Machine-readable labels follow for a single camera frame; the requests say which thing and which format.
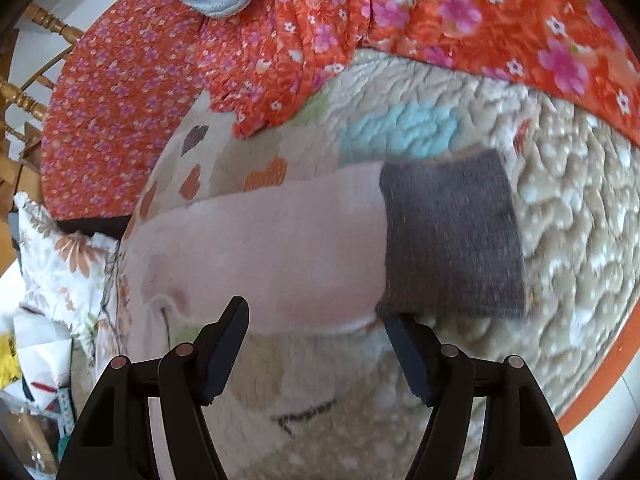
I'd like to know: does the light blue dotted strip box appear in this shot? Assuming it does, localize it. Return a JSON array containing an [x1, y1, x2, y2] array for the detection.
[[56, 385, 77, 433]]

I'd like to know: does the cream quilted heart-pattern blanket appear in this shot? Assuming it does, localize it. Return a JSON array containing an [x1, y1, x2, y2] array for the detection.
[[95, 49, 640, 480]]

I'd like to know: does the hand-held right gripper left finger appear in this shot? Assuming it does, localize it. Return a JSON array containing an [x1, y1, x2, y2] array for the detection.
[[56, 296, 250, 480]]

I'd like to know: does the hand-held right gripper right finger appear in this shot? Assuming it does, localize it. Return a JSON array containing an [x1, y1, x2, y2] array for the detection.
[[384, 312, 581, 480]]

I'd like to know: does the white floral pillow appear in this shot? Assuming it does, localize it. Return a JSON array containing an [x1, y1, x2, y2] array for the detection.
[[12, 192, 121, 356]]

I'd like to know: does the yellow plastic bag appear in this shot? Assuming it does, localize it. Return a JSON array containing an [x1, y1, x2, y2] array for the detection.
[[0, 332, 23, 391]]

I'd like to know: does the orange floral pillow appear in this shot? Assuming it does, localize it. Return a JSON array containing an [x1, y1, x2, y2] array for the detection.
[[40, 0, 241, 221]]

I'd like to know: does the cardboard box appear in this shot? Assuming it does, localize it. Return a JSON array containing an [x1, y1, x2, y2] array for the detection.
[[0, 395, 61, 476]]

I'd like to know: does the white paper bag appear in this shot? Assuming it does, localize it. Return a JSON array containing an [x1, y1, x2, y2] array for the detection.
[[10, 307, 76, 391]]

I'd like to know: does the orange large-flower bed cover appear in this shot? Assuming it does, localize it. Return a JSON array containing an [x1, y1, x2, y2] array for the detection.
[[197, 0, 640, 148]]

